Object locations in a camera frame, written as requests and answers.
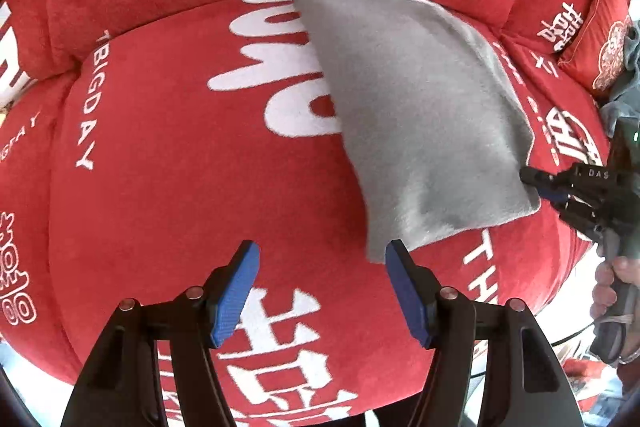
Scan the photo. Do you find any grey-blue cloth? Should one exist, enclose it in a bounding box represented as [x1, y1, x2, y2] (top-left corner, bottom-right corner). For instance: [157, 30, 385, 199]
[599, 24, 640, 138]

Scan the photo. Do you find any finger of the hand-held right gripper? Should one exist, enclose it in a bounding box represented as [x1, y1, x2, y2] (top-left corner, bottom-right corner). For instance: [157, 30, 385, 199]
[537, 188, 610, 244]
[519, 164, 622, 195]

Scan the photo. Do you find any red sofa with white print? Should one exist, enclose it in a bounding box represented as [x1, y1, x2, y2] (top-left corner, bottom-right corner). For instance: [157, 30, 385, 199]
[0, 0, 640, 427]

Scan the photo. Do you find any person's right hand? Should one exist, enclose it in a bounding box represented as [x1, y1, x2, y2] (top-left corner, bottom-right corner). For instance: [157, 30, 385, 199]
[594, 256, 640, 309]

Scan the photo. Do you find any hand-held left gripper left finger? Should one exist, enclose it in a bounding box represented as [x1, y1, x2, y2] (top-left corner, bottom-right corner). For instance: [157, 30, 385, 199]
[60, 240, 261, 427]

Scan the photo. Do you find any red patterned cushion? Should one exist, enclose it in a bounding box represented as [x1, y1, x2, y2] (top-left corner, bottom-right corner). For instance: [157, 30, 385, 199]
[557, 0, 634, 96]

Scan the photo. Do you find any grey small cloth garment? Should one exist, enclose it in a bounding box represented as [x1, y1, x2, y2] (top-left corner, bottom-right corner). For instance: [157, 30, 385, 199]
[292, 0, 544, 266]

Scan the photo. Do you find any thin black cable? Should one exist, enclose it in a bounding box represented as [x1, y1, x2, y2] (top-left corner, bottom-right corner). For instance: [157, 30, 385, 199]
[549, 318, 601, 348]

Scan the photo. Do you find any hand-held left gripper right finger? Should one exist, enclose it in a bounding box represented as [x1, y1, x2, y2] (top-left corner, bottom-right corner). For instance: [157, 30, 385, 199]
[385, 239, 586, 427]

